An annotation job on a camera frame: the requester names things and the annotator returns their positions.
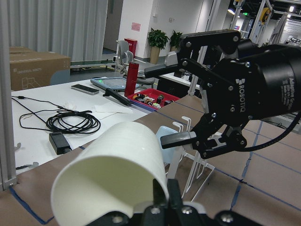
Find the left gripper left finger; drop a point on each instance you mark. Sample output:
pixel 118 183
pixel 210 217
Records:
pixel 159 198

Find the red parts tray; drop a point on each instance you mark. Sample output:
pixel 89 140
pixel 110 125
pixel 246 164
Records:
pixel 152 99

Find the black power adapter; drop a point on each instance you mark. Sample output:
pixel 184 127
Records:
pixel 59 143

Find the cardboard box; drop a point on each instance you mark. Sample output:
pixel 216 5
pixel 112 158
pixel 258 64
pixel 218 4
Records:
pixel 31 69

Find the light blue plastic cup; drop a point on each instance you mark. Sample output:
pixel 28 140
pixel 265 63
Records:
pixel 167 140

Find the white wire cup rack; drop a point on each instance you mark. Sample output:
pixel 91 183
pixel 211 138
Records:
pixel 191 171

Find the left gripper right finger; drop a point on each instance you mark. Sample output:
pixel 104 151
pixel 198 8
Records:
pixel 175 198

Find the robot teach pendant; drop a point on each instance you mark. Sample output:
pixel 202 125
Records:
pixel 115 83

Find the red thermos bottle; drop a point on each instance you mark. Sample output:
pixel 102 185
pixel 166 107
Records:
pixel 131 78

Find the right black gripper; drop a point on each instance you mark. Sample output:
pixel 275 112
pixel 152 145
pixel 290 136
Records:
pixel 253 84

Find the pale green plastic cup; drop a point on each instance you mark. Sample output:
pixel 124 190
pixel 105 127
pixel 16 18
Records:
pixel 114 173

